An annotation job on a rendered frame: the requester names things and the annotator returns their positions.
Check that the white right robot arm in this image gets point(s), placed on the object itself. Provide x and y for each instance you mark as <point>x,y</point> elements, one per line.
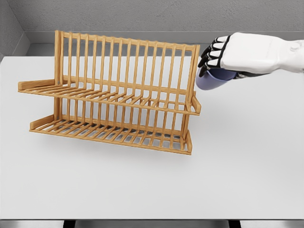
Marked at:
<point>291,54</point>

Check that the blue cup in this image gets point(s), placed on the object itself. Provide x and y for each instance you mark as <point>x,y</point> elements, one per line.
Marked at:
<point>211,79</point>

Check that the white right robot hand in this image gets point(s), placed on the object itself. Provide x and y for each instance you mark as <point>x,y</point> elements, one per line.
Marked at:
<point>247,51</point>

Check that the wooden two-tier dish rack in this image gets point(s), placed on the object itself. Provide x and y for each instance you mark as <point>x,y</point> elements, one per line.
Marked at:
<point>118,95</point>

